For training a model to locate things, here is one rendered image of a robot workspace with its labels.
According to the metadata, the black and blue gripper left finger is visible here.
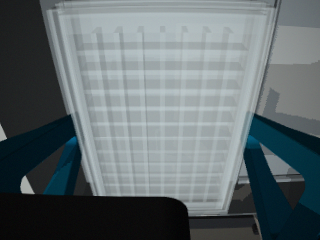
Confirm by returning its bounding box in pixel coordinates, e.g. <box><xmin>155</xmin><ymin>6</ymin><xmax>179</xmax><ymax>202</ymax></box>
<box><xmin>0</xmin><ymin>114</ymin><xmax>82</xmax><ymax>195</ymax></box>

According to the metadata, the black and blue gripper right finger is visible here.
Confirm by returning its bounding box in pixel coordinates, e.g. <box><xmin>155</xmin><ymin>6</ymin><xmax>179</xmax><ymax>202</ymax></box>
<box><xmin>243</xmin><ymin>113</ymin><xmax>320</xmax><ymax>240</ymax></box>

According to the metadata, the grey drawer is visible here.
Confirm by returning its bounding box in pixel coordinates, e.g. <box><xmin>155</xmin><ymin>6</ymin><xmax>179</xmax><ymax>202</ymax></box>
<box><xmin>0</xmin><ymin>0</ymin><xmax>320</xmax><ymax>240</ymax></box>

